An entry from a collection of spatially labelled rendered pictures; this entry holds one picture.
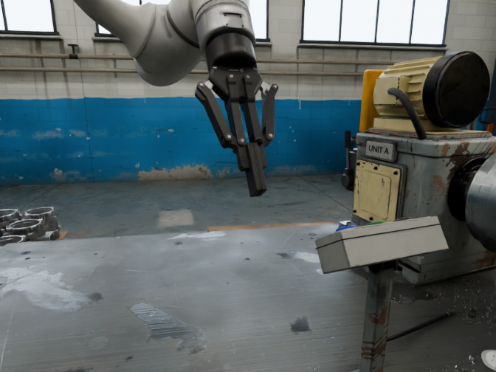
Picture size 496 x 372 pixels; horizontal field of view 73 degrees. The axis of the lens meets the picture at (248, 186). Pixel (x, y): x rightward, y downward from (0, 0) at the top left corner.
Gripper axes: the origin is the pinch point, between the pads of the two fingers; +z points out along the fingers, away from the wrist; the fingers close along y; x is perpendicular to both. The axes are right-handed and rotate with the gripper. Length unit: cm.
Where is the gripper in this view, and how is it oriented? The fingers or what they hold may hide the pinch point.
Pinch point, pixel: (253, 170)
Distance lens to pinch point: 46.2
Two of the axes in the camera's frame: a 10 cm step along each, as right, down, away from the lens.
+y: 9.4, -0.8, 3.4
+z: 1.9, 9.4, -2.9
